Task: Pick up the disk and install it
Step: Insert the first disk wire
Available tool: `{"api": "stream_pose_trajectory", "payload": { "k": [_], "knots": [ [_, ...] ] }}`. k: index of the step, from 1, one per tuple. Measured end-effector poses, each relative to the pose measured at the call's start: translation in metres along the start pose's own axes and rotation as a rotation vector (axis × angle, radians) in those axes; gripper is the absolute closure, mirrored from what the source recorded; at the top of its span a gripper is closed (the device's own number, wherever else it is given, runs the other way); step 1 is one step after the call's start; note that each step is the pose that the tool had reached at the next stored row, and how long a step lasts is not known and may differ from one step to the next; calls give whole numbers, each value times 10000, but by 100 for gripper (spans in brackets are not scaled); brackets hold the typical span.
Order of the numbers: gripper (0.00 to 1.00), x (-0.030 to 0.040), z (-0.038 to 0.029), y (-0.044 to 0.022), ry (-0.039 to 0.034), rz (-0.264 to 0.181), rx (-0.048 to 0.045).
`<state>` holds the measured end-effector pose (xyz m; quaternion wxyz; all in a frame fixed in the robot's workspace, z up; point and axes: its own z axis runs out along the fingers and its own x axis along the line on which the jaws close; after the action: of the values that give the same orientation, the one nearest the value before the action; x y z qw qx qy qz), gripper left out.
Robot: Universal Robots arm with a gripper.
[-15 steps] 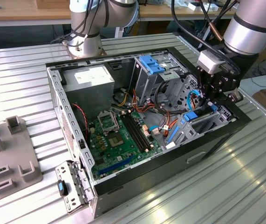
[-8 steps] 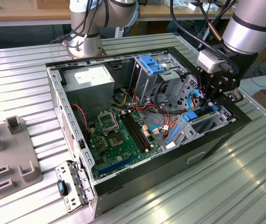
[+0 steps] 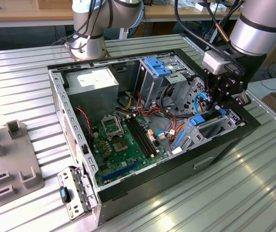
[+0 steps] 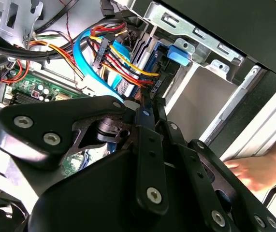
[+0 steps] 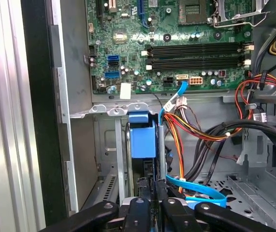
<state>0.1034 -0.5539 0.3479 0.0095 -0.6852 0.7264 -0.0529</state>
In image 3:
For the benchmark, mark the white box with dark lid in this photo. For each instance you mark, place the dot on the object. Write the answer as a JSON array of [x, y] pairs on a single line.
[[199, 6]]

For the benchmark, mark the long wooden desk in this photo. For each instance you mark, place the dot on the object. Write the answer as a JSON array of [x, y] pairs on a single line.
[[169, 12]]

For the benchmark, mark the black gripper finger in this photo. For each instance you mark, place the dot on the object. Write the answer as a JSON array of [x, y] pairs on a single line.
[[211, 84], [229, 102]]

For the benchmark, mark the grey power supply box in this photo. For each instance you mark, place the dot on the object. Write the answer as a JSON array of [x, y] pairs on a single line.
[[91, 101]]

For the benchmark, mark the metal slot bracket plate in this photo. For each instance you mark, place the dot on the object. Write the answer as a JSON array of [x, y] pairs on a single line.
[[66, 176]]

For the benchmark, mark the green motherboard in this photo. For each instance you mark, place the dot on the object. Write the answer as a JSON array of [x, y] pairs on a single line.
[[133, 154]]

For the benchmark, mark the brown cardboard box on desk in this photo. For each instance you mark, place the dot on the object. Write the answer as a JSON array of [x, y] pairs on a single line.
[[53, 4]]

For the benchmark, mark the metal disk bay cage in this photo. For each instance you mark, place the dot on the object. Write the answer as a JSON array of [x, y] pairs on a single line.
[[195, 135]]

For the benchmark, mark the metal optical drive cage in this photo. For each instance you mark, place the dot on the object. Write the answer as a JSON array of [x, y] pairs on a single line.
[[152, 89]]

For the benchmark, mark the grey parts rack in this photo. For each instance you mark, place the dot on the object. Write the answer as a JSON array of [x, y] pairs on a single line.
[[7, 154]]

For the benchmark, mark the hard disk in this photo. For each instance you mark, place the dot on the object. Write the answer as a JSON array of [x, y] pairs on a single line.
[[198, 120]]

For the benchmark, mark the blue expansion slot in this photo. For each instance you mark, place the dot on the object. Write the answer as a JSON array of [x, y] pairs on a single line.
[[120, 171]]

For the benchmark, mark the black RAM slot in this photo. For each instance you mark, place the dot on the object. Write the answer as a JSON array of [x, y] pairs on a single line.
[[147, 136], [141, 137], [144, 137], [138, 137]]

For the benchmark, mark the black open PC case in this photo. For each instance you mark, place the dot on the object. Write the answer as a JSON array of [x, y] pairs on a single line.
[[164, 174]]

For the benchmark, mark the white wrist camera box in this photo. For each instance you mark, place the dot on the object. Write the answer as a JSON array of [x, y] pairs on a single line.
[[213, 61]]

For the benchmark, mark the white low table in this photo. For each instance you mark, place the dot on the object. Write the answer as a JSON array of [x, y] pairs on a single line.
[[273, 85]]

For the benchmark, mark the blue plastic drive latch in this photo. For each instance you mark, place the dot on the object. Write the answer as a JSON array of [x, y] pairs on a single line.
[[155, 66]]

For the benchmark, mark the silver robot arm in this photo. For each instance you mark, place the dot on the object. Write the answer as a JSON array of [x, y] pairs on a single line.
[[256, 33]]

